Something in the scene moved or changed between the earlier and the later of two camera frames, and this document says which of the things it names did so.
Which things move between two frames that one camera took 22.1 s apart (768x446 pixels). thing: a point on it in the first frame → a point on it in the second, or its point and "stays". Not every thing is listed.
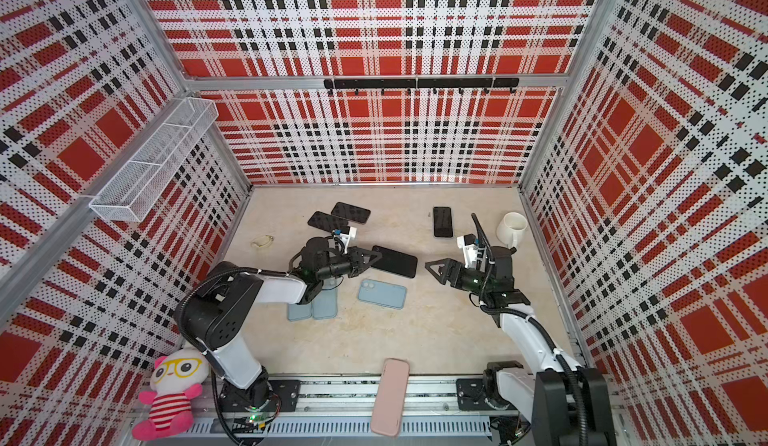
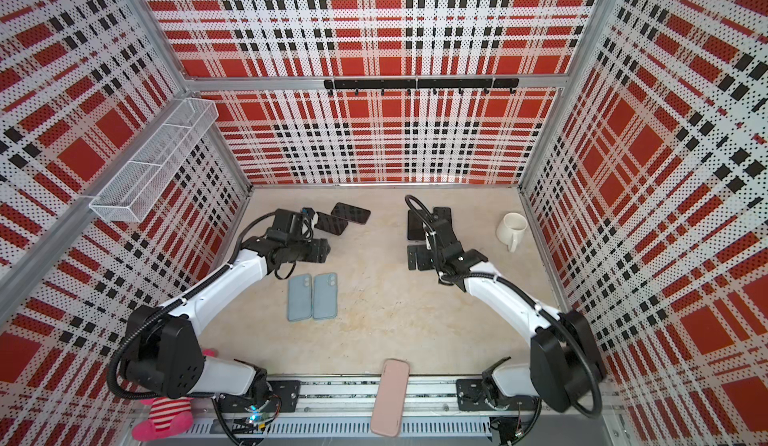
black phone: [396, 262] → [415, 227]
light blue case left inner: [326, 305] stays
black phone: [443, 224] stays
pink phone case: [390, 397] stays
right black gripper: [446, 273] → [422, 257]
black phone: [328, 222] stays
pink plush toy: [175, 381] stays
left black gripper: [356, 261] → [319, 251]
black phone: [351, 213] stays
